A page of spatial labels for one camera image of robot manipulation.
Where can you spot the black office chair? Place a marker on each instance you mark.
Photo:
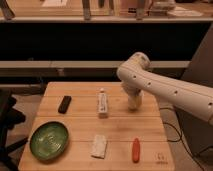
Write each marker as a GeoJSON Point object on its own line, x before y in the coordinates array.
{"type": "Point", "coordinates": [9, 117]}

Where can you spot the white paper cup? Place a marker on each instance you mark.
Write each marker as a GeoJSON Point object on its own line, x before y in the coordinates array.
{"type": "Point", "coordinates": [134, 102]}

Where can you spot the black rectangular block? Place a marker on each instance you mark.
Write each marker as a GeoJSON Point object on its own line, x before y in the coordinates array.
{"type": "Point", "coordinates": [63, 107]}

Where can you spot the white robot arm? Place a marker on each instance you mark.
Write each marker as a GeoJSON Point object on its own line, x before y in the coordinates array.
{"type": "Point", "coordinates": [192, 98]}

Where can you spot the orange carrot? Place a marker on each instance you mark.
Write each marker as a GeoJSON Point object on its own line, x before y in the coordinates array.
{"type": "Point", "coordinates": [136, 150]}

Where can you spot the white bottle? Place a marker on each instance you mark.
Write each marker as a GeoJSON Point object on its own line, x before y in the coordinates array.
{"type": "Point", "coordinates": [102, 104]}

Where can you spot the green round bowl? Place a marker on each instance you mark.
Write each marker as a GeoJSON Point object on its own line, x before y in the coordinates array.
{"type": "Point", "coordinates": [49, 141]}

